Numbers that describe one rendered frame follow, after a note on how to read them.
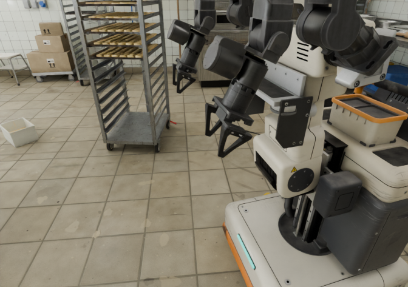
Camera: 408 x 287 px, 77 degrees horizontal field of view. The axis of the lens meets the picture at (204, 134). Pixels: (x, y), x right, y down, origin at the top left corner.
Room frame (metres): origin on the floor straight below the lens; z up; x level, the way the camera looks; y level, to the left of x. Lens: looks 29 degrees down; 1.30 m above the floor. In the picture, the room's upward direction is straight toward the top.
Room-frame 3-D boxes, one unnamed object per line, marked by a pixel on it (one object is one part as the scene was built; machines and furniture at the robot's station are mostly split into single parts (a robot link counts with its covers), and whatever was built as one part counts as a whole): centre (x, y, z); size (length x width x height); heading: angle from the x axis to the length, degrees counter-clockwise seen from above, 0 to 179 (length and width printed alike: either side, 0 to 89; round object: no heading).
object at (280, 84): (0.78, -0.23, 0.99); 0.28 x 0.16 x 0.22; 16
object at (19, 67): (4.17, 3.17, 0.23); 0.45 x 0.45 x 0.46; 87
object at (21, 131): (2.24, 1.85, 0.08); 0.30 x 0.22 x 0.16; 51
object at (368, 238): (0.89, -0.60, 0.59); 0.55 x 0.34 x 0.83; 16
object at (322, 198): (0.76, -0.37, 0.68); 0.28 x 0.27 x 0.25; 16
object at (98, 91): (2.27, 0.83, 0.60); 0.64 x 0.03 x 0.03; 176
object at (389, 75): (3.10, -2.33, 0.36); 0.47 x 0.38 x 0.26; 97
